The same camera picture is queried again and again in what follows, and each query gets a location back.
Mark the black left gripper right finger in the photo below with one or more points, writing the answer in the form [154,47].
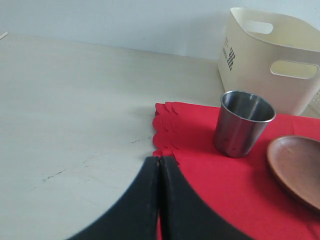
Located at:
[183,215]

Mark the red table cloth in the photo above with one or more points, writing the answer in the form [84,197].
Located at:
[242,190]

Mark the cream plastic storage bin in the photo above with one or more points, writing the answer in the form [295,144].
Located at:
[272,55]

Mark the brown wooden plate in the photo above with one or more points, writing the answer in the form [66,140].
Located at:
[294,162]

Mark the stainless steel cup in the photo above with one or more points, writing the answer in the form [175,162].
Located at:
[242,118]

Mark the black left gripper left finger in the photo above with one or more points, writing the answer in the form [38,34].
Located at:
[134,216]

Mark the white perforated plastic basket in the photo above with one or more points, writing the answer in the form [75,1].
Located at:
[314,104]

